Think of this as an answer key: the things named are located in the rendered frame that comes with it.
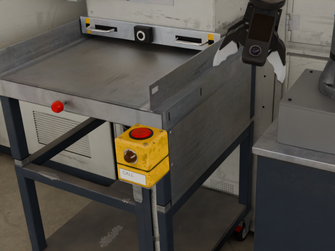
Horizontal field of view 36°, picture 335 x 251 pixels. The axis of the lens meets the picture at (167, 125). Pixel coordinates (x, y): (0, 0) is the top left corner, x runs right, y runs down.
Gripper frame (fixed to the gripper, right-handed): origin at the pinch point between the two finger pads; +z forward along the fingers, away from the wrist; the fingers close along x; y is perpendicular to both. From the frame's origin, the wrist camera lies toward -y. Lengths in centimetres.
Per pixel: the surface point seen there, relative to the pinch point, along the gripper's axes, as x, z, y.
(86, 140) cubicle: 66, 113, 56
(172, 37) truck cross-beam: 26, 28, 41
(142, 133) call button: 16.9, 3.0, -20.2
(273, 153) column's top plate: -10.8, 21.1, -1.0
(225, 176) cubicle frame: -1, 94, 43
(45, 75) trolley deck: 57, 31, 14
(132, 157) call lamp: 17.2, 4.6, -25.3
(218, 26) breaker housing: 12.6, 21.5, 42.9
